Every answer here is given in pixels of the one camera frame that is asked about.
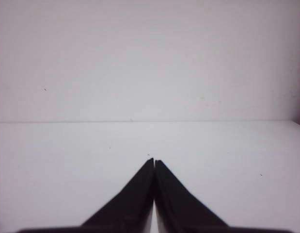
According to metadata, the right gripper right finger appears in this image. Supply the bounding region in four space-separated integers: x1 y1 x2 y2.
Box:
154 160 289 233

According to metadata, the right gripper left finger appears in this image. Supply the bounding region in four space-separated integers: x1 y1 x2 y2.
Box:
19 158 154 233

